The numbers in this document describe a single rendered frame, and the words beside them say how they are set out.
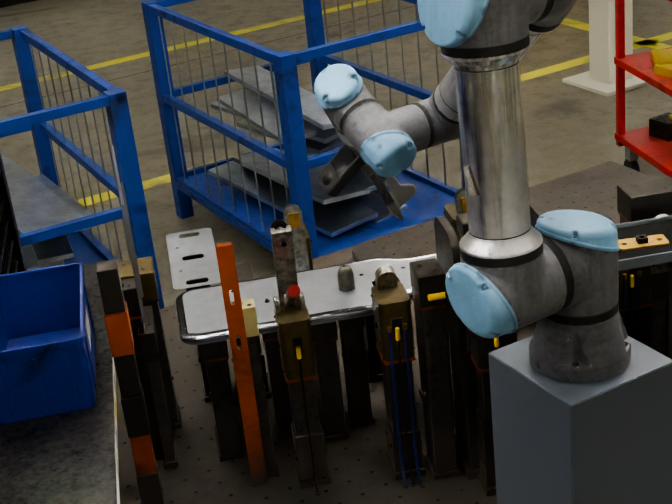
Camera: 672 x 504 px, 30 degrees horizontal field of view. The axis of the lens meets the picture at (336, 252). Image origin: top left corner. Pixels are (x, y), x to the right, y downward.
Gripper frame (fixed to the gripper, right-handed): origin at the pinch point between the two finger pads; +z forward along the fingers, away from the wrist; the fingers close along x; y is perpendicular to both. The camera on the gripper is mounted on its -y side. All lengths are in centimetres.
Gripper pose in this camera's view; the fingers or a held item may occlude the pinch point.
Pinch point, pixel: (381, 189)
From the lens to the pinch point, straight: 226.1
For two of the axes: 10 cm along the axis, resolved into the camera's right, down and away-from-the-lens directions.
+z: 2.9, 4.1, 8.6
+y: 8.8, -4.8, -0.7
